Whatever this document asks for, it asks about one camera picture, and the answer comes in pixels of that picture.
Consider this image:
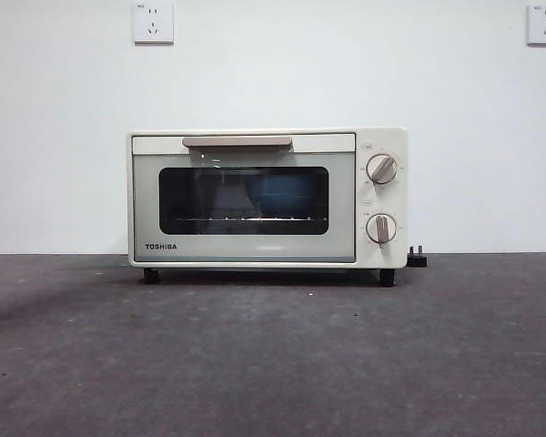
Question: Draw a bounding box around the oven door with beige handle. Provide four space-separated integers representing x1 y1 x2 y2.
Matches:
131 132 357 264

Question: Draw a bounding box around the beige oven knob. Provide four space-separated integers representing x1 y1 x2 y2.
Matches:
366 213 398 245
366 154 399 185

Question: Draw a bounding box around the oven wire rack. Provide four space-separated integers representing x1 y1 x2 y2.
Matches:
175 217 313 225

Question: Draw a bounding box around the blue bowl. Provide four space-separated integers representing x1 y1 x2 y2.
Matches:
248 175 318 216

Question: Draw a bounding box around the white toaster oven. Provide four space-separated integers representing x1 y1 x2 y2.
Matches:
126 126 410 288

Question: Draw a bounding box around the black power plug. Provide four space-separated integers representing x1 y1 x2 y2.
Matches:
407 245 430 268

